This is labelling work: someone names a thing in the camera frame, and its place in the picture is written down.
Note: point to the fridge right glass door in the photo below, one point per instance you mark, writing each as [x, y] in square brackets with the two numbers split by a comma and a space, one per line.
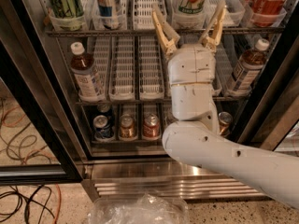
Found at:
[272, 109]

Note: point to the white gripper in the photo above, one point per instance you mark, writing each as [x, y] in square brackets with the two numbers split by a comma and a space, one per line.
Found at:
[191, 65]

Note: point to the red can bottom shelf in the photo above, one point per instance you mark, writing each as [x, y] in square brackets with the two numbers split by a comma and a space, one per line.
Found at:
[151, 126]

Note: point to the empty white tray top right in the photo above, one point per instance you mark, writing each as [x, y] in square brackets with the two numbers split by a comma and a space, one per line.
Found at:
[234, 11]

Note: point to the right tea bottle white cap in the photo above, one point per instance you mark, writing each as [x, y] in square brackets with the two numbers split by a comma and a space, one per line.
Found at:
[248, 66]

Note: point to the tea bottle white cap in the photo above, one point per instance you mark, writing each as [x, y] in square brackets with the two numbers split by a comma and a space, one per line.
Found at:
[248, 66]
[86, 74]

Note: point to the fridge left glass door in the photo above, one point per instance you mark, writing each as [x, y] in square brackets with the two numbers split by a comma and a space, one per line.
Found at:
[35, 71]

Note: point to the fridge bottom steel grille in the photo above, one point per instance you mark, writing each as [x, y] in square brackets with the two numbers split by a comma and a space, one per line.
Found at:
[187, 187]

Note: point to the dark can behind pepsi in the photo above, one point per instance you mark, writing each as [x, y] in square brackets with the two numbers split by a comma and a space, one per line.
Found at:
[105, 110]

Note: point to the clear plastic bin with bag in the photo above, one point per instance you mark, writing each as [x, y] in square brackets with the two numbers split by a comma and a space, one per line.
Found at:
[145, 209]

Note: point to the left tea bottle white cap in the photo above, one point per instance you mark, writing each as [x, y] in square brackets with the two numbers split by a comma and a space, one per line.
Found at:
[86, 74]

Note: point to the fridge glass door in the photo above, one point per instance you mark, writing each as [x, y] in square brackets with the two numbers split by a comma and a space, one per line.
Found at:
[35, 71]
[272, 109]

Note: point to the blue pepsi can front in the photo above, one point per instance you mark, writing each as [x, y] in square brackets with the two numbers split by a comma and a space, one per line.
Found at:
[102, 127]

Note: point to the green can top shelf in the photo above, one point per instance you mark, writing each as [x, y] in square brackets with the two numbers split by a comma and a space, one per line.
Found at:
[67, 9]

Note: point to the gold brown can left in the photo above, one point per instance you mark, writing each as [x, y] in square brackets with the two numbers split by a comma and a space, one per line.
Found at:
[127, 126]

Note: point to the red coca-cola can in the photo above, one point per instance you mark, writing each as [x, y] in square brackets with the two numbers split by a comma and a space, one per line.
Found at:
[262, 13]

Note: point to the orange gold can right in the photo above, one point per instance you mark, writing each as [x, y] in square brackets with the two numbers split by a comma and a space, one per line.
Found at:
[225, 120]

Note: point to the clear water bottle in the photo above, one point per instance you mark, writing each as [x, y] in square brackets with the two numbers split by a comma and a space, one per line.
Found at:
[169, 118]

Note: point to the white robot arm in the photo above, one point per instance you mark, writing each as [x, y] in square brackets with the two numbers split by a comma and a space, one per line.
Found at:
[194, 138]

